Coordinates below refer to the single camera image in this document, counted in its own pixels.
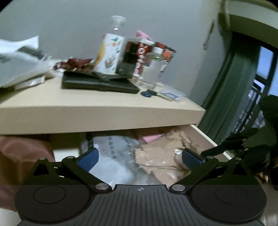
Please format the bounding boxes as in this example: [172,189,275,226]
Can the wooden drawer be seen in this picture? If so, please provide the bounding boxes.
[51,124,233,165]

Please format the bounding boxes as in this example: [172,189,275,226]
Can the clear card sleeve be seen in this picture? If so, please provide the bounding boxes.
[159,86,186,102]

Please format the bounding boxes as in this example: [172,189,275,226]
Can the pink item in drawer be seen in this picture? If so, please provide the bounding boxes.
[138,134,163,144]

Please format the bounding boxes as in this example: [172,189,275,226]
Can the clear bottle white cap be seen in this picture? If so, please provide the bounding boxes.
[138,47,164,89]

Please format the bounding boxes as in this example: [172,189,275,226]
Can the clear floral label bottle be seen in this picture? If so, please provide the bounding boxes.
[93,15,126,75]

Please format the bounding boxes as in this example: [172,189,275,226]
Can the grey printed mailer bag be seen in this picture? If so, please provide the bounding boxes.
[89,135,156,187]

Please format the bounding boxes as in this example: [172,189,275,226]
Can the black grey tag packet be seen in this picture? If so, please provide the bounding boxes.
[18,46,47,60]

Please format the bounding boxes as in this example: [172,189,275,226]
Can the blue key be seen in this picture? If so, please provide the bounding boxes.
[140,90,171,101]

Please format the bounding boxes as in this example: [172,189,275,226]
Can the white printed paper sheet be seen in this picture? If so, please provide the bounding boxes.
[1,36,39,63]

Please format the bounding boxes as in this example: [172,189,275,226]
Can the dark green curtain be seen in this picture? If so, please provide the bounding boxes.
[198,13,261,144]

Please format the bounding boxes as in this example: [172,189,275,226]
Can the red snack wrappers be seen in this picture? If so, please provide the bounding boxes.
[53,58,93,73]

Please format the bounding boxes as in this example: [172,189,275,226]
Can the red bottle pink cap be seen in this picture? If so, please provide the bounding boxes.
[129,30,155,77]

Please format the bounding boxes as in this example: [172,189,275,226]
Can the black hanging strap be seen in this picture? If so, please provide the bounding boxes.
[203,21,216,50]

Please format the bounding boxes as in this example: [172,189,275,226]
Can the black leather wallet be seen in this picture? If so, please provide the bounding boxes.
[61,71,140,94]

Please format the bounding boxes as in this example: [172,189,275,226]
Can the dark perfume bottle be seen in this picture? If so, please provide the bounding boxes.
[116,41,139,76]

